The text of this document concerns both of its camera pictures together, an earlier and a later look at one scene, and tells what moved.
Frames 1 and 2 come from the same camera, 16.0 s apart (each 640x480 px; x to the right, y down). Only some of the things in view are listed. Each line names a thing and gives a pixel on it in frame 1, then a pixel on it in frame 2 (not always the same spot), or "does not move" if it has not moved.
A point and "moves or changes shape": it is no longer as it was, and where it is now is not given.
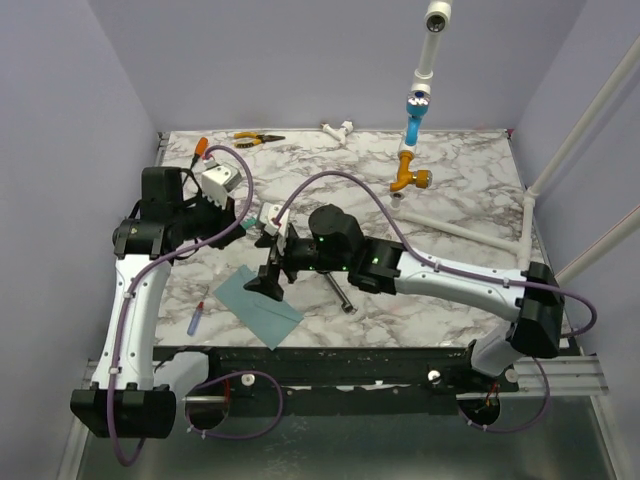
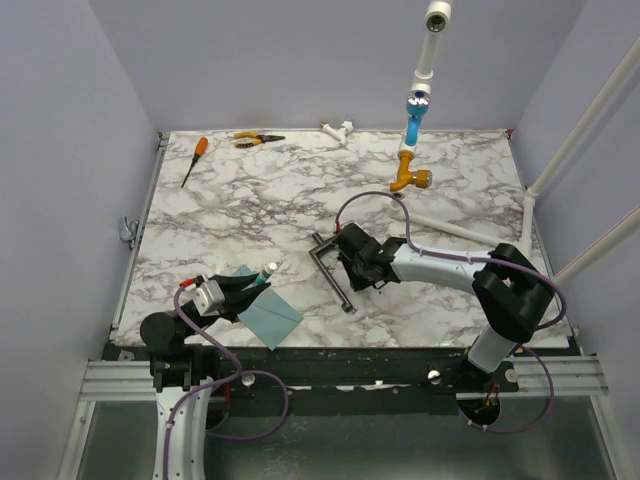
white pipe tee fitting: (340, 134) does not move
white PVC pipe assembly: (437, 21) does not move
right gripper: (267, 282) -> (357, 284)
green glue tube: (250, 222) moves or changes shape
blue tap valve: (417, 106) does not move
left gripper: (225, 218) -> (237, 297)
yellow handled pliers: (258, 139) does not move
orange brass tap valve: (422, 178) does not move
